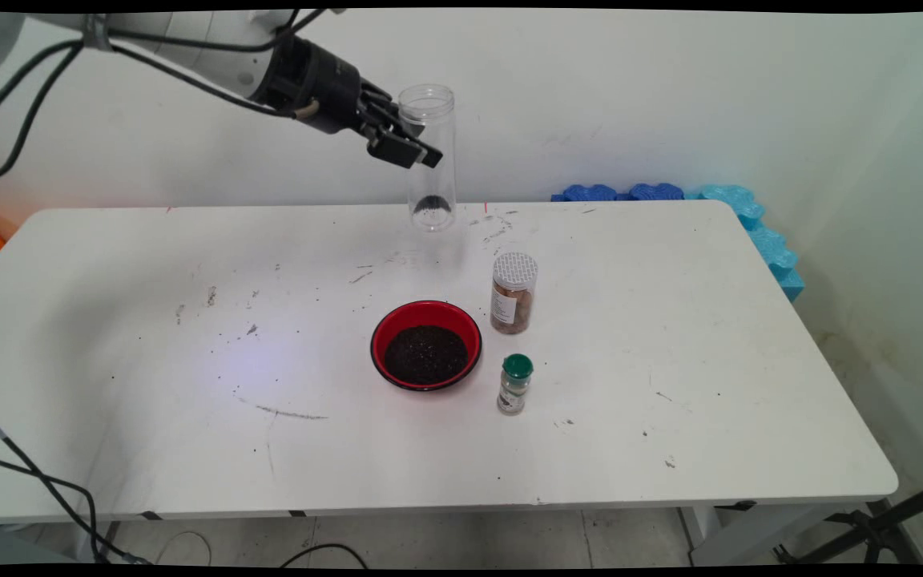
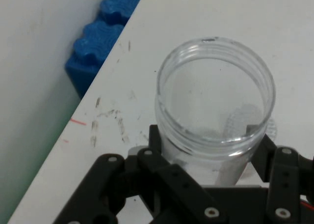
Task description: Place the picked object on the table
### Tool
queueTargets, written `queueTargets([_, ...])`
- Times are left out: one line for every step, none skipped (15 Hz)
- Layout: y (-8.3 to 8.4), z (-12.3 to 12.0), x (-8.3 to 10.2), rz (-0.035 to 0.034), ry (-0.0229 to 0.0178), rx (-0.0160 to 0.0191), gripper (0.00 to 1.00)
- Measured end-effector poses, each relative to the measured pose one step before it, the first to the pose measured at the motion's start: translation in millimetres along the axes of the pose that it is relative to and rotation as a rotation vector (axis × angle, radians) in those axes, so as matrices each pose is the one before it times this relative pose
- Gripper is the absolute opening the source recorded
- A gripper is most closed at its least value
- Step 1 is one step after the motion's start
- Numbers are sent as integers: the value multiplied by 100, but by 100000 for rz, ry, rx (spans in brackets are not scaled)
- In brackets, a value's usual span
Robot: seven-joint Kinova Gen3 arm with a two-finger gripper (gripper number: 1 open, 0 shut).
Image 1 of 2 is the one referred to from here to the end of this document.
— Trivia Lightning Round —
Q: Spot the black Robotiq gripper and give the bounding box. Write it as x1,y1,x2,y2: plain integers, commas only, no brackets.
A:
253,36,444,170

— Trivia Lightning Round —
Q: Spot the clear plastic jar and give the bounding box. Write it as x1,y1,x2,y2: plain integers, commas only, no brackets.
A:
397,84,457,233

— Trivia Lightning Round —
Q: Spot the nut jar with white lid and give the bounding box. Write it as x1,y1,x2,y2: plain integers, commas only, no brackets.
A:
490,252,539,335

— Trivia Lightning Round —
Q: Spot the red bowl with dark grains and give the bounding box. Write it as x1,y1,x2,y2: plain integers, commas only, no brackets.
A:
370,301,483,392

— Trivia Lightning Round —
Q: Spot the spice bottle with green cap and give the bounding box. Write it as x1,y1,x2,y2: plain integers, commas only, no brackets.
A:
497,353,534,415

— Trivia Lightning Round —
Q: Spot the cyan foam mat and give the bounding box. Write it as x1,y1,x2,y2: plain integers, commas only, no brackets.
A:
686,184,805,304

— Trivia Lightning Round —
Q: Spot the white table leg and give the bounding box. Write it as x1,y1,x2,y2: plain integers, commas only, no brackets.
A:
679,503,831,567
69,521,119,562

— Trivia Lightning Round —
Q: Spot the black tripod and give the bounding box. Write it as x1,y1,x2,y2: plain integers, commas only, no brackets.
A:
774,474,923,566

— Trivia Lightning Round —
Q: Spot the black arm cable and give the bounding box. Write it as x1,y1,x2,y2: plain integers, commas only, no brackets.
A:
0,40,320,187
0,10,328,129

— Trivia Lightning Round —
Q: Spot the black strap on arm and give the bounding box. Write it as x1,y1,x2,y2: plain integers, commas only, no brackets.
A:
83,12,115,51

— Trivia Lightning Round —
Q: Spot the black floor cable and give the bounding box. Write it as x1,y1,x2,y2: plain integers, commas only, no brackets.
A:
281,543,370,568
0,401,150,566

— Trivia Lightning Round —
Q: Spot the thin grey floor cable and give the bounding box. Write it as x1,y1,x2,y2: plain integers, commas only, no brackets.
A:
155,531,212,566

